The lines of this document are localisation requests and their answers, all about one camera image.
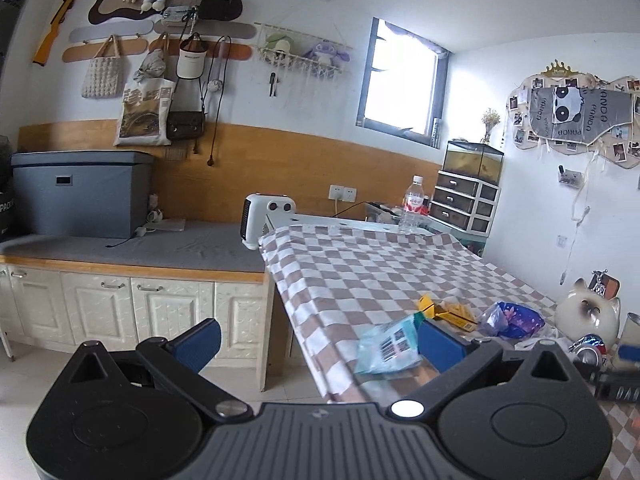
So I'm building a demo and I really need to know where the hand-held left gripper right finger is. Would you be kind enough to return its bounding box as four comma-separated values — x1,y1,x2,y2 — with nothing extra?
387,320,588,420

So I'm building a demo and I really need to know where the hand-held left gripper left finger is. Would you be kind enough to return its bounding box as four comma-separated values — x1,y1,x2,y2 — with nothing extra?
65,319,255,423

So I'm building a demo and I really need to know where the crushed blue drink can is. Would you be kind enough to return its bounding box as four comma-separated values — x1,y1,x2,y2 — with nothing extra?
570,334,610,368

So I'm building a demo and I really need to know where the teal plastic wrapper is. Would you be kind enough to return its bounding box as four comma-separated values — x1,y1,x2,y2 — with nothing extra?
354,312,426,376

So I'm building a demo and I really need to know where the brown shoulder bag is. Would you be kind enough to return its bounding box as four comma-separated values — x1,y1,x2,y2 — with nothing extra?
166,111,206,141

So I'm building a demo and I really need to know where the silver tin can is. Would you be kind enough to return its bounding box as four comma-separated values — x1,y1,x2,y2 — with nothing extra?
616,312,640,348

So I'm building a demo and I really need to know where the yellow snack wrapper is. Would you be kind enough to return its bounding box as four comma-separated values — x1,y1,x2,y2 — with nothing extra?
417,295,478,333

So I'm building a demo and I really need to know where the white cat-shaped ornament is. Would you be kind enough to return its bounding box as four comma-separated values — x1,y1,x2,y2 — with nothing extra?
556,277,622,348

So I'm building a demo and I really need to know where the blue purple plastic bag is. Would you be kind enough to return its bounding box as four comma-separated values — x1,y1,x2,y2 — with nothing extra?
480,301,547,340

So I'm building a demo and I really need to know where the grey counter mat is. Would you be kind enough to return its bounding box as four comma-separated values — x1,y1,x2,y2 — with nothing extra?
0,218,266,273

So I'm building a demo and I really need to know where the white cabinet with wooden top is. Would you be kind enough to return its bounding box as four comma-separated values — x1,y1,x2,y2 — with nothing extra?
0,255,276,393

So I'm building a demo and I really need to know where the brown white checkered tablecloth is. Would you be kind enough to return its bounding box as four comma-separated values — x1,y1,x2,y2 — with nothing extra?
260,222,640,480

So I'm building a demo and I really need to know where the white space heater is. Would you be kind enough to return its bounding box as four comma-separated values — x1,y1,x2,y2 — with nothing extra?
241,193,296,251

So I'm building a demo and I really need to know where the clear plastic water bottle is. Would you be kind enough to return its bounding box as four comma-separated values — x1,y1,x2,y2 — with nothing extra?
398,175,426,235

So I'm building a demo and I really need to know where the small drawer organizer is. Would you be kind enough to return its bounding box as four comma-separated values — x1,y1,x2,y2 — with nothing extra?
429,170,502,235

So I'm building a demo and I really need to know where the glass fish tank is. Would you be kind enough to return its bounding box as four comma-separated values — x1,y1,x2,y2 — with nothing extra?
442,140,505,186

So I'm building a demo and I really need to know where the grey fabric storage box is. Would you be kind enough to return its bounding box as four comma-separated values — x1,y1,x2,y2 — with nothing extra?
11,150,154,239

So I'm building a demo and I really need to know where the dried flower bunch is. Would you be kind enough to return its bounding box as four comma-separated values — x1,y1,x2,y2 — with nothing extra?
481,108,501,143

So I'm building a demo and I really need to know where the printed canvas tote bag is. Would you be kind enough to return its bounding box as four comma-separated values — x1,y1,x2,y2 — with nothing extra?
112,32,177,147

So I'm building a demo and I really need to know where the cloud-shaped photo board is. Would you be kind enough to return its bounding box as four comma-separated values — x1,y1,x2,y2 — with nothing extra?
506,60,640,171

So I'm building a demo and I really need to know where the grey panda print cloth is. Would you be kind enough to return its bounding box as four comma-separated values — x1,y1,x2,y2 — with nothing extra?
530,86,637,142

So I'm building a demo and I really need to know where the dark framed window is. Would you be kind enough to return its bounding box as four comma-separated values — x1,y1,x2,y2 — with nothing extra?
356,16,451,136

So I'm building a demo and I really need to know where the white bucket bag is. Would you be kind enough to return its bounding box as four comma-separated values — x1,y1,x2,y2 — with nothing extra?
177,32,208,81

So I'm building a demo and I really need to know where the grey bundled cloth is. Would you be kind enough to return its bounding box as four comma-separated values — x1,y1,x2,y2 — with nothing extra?
132,49,168,83

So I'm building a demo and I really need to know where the white knit tote bag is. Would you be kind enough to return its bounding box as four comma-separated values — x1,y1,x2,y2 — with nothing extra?
81,35,123,99

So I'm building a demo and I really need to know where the green plush toy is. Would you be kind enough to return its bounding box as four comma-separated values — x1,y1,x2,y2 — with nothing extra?
264,32,291,56

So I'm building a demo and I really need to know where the purple plush toy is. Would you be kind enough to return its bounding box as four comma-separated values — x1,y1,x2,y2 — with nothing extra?
302,41,351,66

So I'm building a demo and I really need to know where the black handbag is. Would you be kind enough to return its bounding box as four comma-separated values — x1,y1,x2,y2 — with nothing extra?
198,0,233,22

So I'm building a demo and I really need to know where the yellow toy rifle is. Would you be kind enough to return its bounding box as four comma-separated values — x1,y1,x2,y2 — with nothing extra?
32,0,108,66

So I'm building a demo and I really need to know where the wall key hook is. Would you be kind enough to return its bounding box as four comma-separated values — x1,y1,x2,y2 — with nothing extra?
557,164,583,188

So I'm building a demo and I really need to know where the black lanyard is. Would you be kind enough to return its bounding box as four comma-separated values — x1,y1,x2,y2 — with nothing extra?
202,35,233,168

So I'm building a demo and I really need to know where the wooden wall hook board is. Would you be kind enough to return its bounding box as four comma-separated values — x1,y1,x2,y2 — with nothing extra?
62,40,150,63
149,40,253,61

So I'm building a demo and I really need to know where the white wire wall rack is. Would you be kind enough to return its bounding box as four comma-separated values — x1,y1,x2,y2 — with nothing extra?
254,22,353,81

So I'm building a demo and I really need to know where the grey wall hook board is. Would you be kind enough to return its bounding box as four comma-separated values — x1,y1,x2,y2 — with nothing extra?
154,19,253,41
69,21,156,43

